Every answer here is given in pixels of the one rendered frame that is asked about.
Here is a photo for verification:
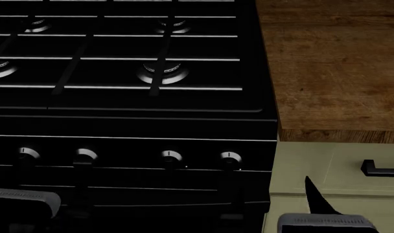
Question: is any beige cabinet drawer front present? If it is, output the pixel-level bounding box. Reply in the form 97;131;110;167
270;142;394;198

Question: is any black drawer handle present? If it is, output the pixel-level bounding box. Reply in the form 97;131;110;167
360;159;394;177

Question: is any black cast iron grate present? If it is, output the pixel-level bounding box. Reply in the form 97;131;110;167
0;0;244;98

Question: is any steel stove knob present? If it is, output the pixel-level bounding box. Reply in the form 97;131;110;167
73;147;99;168
219;151;243;171
160;150;184;169
17;146;42;166

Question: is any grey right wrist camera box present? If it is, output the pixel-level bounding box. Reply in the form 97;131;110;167
277;212;380;233

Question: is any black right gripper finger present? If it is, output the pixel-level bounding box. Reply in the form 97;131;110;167
305;175;343;216

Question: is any black oven door handle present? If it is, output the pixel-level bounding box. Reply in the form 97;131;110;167
18;184;244;208

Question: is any small steel gas burner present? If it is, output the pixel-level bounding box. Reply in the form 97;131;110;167
23;17;54;34
153;17;193;35

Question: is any large steel gas burner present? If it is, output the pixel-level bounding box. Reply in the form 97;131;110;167
0;60;19;80
135;60;190;85

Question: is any black gas stove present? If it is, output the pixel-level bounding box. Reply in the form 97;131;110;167
0;0;279;233

